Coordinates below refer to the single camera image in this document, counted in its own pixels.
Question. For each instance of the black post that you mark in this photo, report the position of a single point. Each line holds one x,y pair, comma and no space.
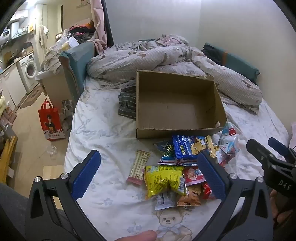
108,20

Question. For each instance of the beige patterned quilt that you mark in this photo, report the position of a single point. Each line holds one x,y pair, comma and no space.
161,58

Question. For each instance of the red cartoon face snack packet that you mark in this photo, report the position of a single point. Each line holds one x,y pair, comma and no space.
193,175

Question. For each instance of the yellow snack packet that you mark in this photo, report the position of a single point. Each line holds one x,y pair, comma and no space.
164,183

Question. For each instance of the white plastic container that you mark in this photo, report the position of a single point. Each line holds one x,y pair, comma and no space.
73,42

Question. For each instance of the plain red snack packet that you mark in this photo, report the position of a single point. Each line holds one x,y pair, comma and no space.
207,192

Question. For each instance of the small white round object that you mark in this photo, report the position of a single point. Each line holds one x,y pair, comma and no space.
217,124

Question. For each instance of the teal pillow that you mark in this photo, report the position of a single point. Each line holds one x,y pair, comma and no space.
238,61
78,60

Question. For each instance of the pile of dark clothes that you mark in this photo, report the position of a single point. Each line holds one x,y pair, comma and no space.
82,31

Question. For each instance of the small white snack packet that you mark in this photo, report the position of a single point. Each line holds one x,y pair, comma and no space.
163,201

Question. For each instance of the brown cardboard box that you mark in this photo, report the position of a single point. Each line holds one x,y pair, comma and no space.
175,109

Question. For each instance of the dark cloth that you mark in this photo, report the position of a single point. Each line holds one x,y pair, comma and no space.
211,52

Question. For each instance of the grey striped cloth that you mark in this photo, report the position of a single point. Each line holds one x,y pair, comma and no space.
127,99

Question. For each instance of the brown floor rug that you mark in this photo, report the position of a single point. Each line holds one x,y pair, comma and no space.
32,96

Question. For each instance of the person's left hand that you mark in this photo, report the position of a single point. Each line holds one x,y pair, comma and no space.
138,236

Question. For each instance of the white kitchen cabinet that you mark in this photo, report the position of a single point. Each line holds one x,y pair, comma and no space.
11,85

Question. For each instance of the red shopping bag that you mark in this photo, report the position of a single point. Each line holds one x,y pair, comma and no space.
50,122

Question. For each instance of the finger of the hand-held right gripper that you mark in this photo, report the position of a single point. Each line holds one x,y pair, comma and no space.
256,148
278,144

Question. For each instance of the white washing machine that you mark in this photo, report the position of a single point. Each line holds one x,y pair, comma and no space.
27,69

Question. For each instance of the person's right hand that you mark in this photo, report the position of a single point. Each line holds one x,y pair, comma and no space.
276,204

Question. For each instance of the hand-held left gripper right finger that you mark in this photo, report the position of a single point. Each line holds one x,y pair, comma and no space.
211,176

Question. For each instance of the yellow wooden frame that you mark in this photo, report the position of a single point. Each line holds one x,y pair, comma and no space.
8,157

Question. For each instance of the green blue snack packet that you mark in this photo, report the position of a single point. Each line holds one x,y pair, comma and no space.
167,151

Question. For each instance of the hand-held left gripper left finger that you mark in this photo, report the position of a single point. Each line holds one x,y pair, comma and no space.
86,176

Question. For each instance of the clear plastic bags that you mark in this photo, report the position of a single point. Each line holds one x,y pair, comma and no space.
67,115

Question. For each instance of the orange snack packet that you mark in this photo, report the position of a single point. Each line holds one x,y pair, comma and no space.
189,197

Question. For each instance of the beige pink snack bar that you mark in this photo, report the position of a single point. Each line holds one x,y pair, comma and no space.
138,170

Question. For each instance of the white red blue snack packet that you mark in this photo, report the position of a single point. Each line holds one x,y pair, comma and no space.
229,143

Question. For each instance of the white hanging towel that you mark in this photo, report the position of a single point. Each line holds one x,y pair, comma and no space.
42,34

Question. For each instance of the dark grey clothing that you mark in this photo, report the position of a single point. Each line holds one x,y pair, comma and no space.
11,208

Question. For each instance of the pink curtain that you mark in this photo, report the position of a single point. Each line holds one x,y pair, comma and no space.
98,23

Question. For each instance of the blue tiger snack packet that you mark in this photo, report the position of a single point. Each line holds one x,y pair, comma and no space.
192,146

